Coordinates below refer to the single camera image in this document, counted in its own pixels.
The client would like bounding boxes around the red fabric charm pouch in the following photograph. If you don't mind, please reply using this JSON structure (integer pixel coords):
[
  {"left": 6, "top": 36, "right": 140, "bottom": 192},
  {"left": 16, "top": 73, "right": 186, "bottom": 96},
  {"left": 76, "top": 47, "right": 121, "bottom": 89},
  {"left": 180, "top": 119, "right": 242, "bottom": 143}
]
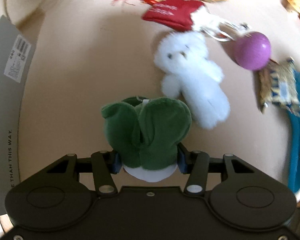
[{"left": 142, "top": 0, "right": 217, "bottom": 31}]

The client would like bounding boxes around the green white plush vegetable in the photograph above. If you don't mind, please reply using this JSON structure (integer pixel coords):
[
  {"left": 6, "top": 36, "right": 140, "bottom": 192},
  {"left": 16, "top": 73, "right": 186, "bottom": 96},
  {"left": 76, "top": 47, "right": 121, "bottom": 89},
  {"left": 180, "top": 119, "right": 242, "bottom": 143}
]
[{"left": 101, "top": 96, "right": 192, "bottom": 183}]

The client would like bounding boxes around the blue plastic comb toy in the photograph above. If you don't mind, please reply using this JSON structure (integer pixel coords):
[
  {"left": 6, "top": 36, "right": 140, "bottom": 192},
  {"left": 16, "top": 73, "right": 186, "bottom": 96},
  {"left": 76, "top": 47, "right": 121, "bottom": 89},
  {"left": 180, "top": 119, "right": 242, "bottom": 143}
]
[{"left": 288, "top": 70, "right": 300, "bottom": 193}]

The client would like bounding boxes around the grey cardboard shoe box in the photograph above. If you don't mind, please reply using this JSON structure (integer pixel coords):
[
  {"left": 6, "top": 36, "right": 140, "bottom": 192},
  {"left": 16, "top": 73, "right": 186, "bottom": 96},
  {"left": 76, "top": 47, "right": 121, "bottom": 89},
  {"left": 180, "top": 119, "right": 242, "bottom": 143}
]
[{"left": 0, "top": 16, "right": 36, "bottom": 216}]

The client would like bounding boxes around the patterned snack packet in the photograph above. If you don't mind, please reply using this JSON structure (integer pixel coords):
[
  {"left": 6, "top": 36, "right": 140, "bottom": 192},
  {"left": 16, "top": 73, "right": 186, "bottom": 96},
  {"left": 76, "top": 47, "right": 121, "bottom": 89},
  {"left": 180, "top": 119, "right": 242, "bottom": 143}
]
[{"left": 258, "top": 57, "right": 300, "bottom": 117}]

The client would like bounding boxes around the white teddy bear plush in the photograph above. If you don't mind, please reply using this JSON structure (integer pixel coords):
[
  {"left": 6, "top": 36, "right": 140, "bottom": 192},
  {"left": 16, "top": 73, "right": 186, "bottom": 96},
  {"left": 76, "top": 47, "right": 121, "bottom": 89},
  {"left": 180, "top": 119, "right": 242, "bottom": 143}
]
[{"left": 154, "top": 31, "right": 230, "bottom": 129}]

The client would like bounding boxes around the purple egg toy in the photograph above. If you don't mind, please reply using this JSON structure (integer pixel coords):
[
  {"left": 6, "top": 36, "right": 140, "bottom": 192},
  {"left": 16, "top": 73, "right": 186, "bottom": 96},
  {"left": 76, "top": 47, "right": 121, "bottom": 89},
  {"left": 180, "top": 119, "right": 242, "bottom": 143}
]
[{"left": 234, "top": 31, "right": 271, "bottom": 71}]

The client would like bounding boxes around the beige fabric cover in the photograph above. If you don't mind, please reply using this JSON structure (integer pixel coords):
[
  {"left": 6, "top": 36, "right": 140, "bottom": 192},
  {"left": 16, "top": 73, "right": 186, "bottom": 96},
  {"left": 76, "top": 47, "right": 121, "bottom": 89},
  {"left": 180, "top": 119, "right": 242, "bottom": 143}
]
[{"left": 0, "top": 0, "right": 292, "bottom": 183}]

